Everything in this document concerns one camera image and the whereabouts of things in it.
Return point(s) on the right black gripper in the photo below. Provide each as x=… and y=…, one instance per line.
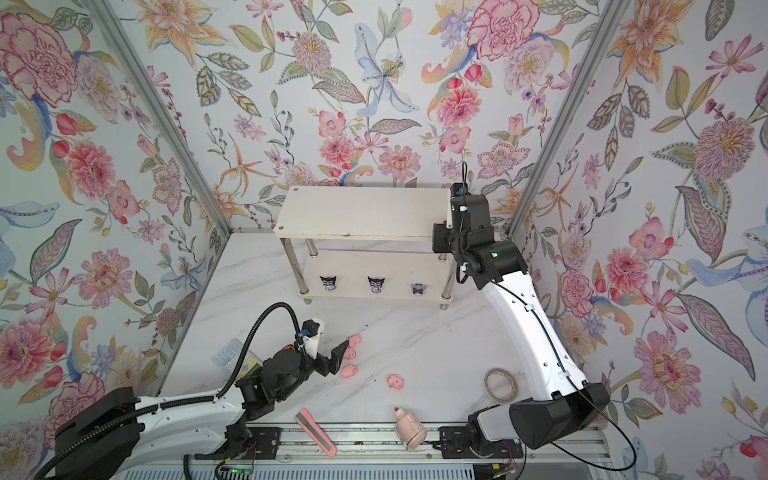
x=441, y=234

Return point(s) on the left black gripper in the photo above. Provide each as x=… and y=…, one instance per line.
x=326, y=369

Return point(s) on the small pink toy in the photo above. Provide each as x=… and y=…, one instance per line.
x=348, y=371

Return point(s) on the pink toy cluster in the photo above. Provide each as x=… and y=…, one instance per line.
x=354, y=342

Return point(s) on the Kuromi figure black purple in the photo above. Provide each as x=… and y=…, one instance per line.
x=329, y=283

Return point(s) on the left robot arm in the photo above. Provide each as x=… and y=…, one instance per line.
x=122, y=430

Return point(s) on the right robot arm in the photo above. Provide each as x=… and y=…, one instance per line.
x=562, y=401

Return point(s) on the white two-tier shelf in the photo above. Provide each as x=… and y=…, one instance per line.
x=353, y=233

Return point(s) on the pink pig toy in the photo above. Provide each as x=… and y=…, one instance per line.
x=395, y=382

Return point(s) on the pink utility knife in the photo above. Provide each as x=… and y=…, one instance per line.
x=307, y=423

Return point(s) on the pink glue bottle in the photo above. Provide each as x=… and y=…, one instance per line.
x=409, y=429

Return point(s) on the masking tape roll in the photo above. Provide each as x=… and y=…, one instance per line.
x=500, y=386

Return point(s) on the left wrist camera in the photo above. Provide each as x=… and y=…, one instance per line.
x=309, y=336

